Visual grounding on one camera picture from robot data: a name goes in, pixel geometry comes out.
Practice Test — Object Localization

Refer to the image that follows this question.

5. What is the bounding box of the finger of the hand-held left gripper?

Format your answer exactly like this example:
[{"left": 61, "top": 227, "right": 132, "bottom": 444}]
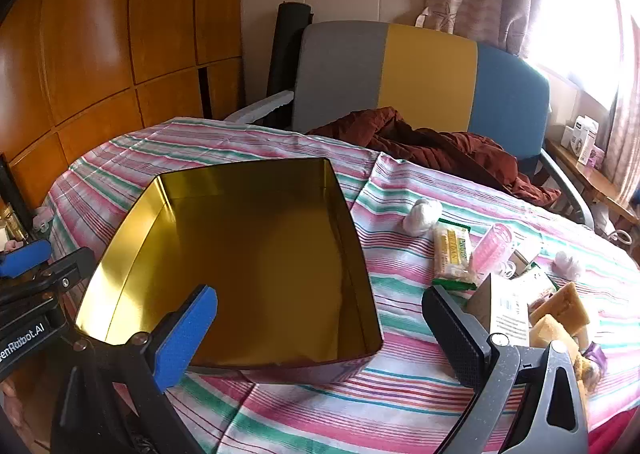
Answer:
[
  {"left": 0, "top": 239, "right": 53, "bottom": 279},
  {"left": 0, "top": 247, "right": 96, "bottom": 315}
]

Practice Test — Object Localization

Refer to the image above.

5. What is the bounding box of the white box round print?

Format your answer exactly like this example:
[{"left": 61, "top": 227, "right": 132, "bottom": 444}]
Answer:
[{"left": 560, "top": 125, "right": 583, "bottom": 155}]

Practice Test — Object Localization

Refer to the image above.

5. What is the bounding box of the bright window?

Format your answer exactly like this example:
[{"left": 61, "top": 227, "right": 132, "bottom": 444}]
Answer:
[{"left": 545, "top": 0, "right": 640, "bottom": 104}]

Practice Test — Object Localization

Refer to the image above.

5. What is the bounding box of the black rolled mat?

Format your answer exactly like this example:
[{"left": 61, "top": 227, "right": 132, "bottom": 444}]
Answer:
[{"left": 265, "top": 1, "right": 313, "bottom": 127}]

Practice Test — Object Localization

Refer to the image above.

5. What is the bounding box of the white cable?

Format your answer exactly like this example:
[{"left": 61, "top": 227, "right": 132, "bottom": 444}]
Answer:
[{"left": 602, "top": 229, "right": 633, "bottom": 249}]

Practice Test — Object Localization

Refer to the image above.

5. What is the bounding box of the green cracker packet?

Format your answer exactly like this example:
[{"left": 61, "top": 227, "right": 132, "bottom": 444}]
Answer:
[{"left": 431, "top": 219, "right": 478, "bottom": 292}]

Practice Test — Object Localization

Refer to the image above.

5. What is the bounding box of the red garment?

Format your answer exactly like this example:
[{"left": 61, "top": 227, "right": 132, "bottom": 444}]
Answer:
[{"left": 587, "top": 409, "right": 640, "bottom": 454}]

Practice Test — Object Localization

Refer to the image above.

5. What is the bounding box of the small cream box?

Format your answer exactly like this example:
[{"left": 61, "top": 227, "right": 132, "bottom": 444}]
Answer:
[{"left": 515, "top": 268, "right": 560, "bottom": 307}]

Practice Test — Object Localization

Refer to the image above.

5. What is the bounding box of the yellow sponge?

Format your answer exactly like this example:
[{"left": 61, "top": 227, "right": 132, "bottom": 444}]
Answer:
[
  {"left": 529, "top": 315, "right": 583, "bottom": 350},
  {"left": 529, "top": 281, "right": 591, "bottom": 335}
]

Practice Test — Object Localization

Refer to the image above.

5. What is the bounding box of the white plastic bag ball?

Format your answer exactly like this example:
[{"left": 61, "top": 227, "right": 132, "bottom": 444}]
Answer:
[
  {"left": 404, "top": 197, "right": 444, "bottom": 236},
  {"left": 552, "top": 250, "right": 585, "bottom": 281}
]

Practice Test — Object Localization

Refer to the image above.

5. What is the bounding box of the brown jacket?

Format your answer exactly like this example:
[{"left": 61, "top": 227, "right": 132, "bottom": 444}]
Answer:
[{"left": 307, "top": 106, "right": 563, "bottom": 207}]

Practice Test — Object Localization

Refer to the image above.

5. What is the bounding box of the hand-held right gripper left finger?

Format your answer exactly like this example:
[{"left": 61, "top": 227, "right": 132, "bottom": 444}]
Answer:
[{"left": 50, "top": 284, "right": 221, "bottom": 454}]

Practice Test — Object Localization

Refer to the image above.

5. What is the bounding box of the pink tape roll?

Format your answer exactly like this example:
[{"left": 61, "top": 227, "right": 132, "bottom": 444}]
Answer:
[{"left": 472, "top": 223, "right": 516, "bottom": 279}]

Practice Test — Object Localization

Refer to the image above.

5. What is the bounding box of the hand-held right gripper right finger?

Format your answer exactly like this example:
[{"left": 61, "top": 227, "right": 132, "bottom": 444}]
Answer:
[{"left": 421, "top": 284, "right": 590, "bottom": 454}]

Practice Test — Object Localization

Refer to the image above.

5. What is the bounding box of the white box dark label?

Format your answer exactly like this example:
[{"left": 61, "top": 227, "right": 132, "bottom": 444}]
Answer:
[{"left": 572, "top": 115, "right": 600, "bottom": 165}]

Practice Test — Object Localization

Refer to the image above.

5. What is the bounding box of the black bar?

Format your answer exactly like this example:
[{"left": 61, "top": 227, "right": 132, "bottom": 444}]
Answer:
[{"left": 0, "top": 151, "right": 36, "bottom": 242}]

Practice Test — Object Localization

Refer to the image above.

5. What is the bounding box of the golden tin box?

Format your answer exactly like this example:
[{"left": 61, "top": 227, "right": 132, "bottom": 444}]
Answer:
[{"left": 74, "top": 158, "right": 385, "bottom": 385}]

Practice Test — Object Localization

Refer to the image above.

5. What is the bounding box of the wooden wardrobe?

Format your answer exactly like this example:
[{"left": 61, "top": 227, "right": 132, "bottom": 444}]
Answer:
[{"left": 0, "top": 0, "right": 246, "bottom": 215}]

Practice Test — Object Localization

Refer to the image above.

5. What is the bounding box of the wooden side shelf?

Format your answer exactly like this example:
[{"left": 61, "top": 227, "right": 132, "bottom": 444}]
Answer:
[{"left": 545, "top": 136, "right": 640, "bottom": 225}]

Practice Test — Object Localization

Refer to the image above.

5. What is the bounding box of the grey yellow blue chair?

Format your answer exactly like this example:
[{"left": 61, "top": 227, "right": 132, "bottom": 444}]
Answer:
[{"left": 222, "top": 21, "right": 596, "bottom": 229}]

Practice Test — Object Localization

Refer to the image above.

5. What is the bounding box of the cardboard box white label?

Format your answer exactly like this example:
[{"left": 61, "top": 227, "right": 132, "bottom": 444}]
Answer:
[{"left": 465, "top": 274, "right": 531, "bottom": 347}]

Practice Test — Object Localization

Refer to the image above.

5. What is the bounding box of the striped tablecloth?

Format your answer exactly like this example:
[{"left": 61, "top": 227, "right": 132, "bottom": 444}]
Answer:
[{"left": 37, "top": 116, "right": 640, "bottom": 454}]

